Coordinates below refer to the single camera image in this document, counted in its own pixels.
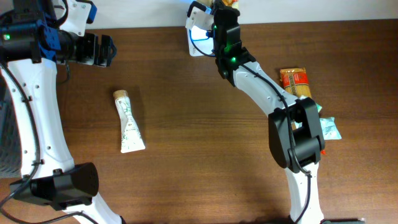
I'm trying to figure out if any teal wet wipes pack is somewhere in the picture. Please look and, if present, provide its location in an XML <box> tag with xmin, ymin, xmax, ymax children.
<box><xmin>295</xmin><ymin>116</ymin><xmax>343</xmax><ymax>141</ymax></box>

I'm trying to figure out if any small teal tissue pack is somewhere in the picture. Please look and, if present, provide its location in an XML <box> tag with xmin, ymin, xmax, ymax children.
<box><xmin>316</xmin><ymin>104</ymin><xmax>322</xmax><ymax>113</ymax></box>

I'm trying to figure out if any grey plastic mesh basket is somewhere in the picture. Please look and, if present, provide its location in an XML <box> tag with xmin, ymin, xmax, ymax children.
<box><xmin>0</xmin><ymin>80</ymin><xmax>22</xmax><ymax>179</ymax></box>

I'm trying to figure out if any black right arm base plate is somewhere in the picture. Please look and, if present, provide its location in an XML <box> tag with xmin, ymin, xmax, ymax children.
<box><xmin>321</xmin><ymin>219</ymin><xmax>366</xmax><ymax>224</ymax></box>

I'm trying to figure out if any orange spaghetti package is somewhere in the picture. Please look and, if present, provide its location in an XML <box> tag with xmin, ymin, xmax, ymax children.
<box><xmin>279</xmin><ymin>67</ymin><xmax>327</xmax><ymax>156</ymax></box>

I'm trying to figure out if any white barcode scanner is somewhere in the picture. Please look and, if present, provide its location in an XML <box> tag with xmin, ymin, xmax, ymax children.
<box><xmin>187</xmin><ymin>26</ymin><xmax>213</xmax><ymax>57</ymax></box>

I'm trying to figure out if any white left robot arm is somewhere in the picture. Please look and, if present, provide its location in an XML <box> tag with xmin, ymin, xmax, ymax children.
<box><xmin>1</xmin><ymin>1</ymin><xmax>123</xmax><ymax>223</ymax></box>

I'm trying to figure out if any cream yellow food pouch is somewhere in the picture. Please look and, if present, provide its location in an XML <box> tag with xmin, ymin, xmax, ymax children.
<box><xmin>198</xmin><ymin>0</ymin><xmax>240</xmax><ymax>10</ymax></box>

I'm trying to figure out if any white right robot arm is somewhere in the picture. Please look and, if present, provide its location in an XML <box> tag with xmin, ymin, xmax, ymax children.
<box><xmin>211</xmin><ymin>1</ymin><xmax>325</xmax><ymax>223</ymax></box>

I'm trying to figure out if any white tube with cork cap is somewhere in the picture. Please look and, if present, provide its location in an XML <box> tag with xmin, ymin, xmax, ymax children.
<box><xmin>113</xmin><ymin>90</ymin><xmax>146</xmax><ymax>153</ymax></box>

